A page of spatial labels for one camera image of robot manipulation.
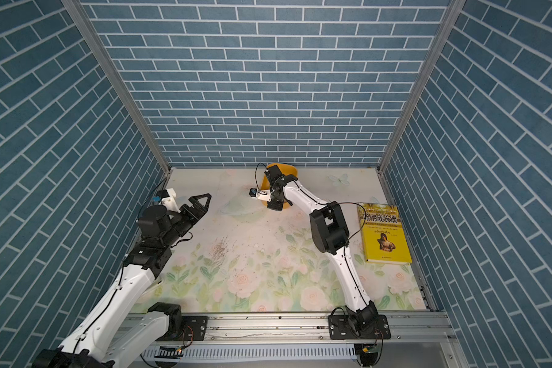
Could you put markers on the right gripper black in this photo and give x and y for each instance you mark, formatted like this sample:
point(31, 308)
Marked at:
point(277, 208)

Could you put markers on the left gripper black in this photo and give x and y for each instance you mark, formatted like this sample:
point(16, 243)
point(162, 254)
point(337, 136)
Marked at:
point(195, 217)

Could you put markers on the yellow plastic storage box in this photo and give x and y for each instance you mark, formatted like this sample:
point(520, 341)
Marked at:
point(276, 181)

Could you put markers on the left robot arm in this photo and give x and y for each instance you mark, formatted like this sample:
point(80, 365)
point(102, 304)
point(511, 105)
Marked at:
point(93, 344)

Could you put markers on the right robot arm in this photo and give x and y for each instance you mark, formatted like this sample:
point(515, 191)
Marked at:
point(331, 236)

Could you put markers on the floral table mat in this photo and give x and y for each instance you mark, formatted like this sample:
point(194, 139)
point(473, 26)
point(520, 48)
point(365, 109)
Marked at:
point(246, 258)

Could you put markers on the yellow book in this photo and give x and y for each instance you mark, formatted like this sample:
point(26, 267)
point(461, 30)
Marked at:
point(382, 233)

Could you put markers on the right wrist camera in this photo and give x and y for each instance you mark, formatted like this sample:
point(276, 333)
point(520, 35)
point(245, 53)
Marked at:
point(262, 195)

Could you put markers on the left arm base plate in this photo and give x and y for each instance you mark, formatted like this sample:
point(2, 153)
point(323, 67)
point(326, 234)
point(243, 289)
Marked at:
point(184, 327)

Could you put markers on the aluminium mounting rail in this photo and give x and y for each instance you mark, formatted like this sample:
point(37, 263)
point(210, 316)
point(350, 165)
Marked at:
point(314, 327)

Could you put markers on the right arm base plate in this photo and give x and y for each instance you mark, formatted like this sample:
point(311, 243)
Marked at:
point(340, 328)

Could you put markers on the white slotted cable duct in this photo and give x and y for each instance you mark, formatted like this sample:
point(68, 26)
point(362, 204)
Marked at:
point(252, 353)

